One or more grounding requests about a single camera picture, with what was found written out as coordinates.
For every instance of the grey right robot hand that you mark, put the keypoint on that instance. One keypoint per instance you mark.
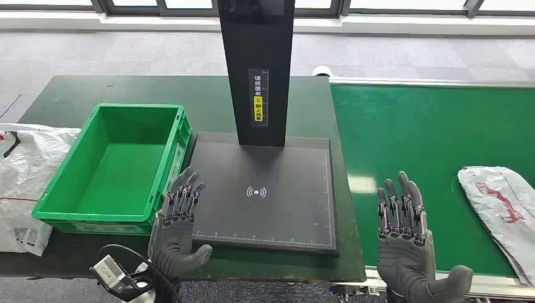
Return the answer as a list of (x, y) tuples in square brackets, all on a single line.
[(403, 259)]

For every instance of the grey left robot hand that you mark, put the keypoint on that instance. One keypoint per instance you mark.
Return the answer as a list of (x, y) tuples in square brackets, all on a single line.
[(171, 246)]

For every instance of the grey parcel bag red print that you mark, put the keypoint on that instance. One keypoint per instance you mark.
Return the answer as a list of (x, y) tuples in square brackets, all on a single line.
[(501, 200)]

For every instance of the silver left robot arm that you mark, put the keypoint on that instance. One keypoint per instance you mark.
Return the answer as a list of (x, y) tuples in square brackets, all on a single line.
[(169, 295)]

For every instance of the green conveyor belt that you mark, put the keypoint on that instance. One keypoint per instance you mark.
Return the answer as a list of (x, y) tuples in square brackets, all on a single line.
[(418, 138)]

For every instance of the white conveyor roller end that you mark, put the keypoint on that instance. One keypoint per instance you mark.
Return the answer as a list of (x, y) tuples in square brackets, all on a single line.
[(322, 71)]

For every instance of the green plastic crate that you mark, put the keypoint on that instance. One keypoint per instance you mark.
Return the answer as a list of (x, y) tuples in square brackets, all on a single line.
[(121, 175)]

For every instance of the black scanner base platform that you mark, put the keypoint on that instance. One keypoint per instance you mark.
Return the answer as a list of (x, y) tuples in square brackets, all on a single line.
[(271, 217)]

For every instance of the white woven sack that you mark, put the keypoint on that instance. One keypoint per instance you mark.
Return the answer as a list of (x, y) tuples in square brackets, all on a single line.
[(29, 175)]

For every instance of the black yellow label sticker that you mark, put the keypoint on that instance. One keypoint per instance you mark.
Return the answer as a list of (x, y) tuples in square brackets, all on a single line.
[(258, 98)]

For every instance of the black scanner column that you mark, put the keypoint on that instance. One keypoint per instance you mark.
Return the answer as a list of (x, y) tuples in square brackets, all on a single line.
[(259, 46)]

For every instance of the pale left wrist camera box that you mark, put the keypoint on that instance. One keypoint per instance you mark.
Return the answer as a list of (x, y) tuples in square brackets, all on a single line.
[(109, 271)]

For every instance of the aluminium conveyor frame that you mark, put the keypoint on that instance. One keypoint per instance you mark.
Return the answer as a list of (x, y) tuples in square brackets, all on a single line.
[(493, 287)]

